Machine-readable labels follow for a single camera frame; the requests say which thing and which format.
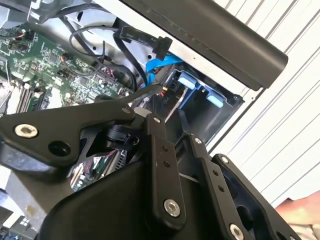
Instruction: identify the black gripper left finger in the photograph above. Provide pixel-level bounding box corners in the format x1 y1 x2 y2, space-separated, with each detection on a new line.
0 98 188 232

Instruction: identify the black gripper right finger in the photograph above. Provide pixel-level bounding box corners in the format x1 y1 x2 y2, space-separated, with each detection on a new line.
177 109 300 240

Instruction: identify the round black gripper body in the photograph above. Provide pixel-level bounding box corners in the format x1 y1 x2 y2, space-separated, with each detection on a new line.
37 159 227 240

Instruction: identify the hard disk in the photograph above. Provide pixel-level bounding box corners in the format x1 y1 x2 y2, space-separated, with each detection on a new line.
169 68 226 111

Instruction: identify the person's hand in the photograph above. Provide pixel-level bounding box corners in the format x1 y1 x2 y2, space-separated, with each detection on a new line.
274 190 320 225

